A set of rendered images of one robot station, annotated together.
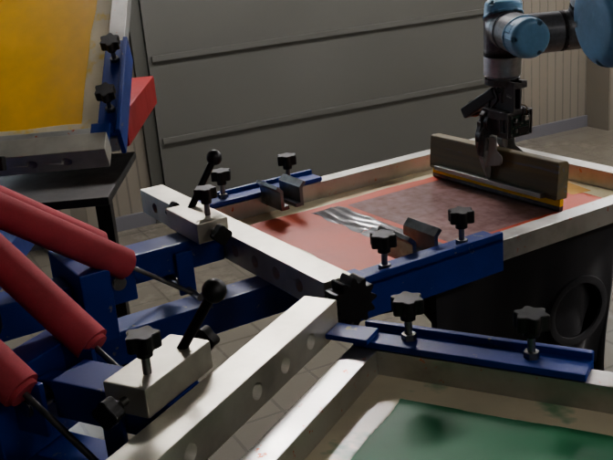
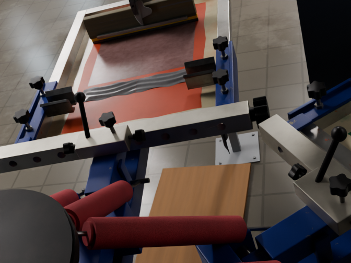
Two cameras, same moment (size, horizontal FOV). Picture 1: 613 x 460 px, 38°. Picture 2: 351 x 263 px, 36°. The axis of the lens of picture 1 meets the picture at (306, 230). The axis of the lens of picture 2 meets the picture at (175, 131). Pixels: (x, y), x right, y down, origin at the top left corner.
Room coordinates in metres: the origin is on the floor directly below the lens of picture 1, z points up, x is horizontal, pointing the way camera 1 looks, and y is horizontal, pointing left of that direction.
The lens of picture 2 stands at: (0.58, 0.76, 1.81)
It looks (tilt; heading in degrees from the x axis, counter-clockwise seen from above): 38 degrees down; 317
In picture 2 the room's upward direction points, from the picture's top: 21 degrees counter-clockwise
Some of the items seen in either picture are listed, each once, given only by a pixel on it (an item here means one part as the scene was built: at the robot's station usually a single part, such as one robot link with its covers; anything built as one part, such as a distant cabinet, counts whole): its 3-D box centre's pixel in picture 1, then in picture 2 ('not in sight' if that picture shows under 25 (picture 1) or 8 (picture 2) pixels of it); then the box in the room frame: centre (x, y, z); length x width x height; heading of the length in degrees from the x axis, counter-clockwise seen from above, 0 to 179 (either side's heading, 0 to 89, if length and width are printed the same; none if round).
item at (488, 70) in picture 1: (503, 67); not in sight; (1.79, -0.42, 1.22); 0.08 x 0.08 x 0.05
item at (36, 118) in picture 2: (257, 201); (41, 118); (1.83, 0.10, 0.97); 0.30 x 0.05 x 0.07; 121
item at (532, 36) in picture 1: (529, 34); not in sight; (1.69, -0.45, 1.29); 0.11 x 0.11 x 0.08; 5
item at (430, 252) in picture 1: (425, 270); (226, 82); (1.35, -0.19, 0.97); 0.30 x 0.05 x 0.07; 121
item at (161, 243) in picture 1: (171, 254); (106, 171); (1.42, 0.23, 1.02); 0.17 x 0.06 x 0.05; 121
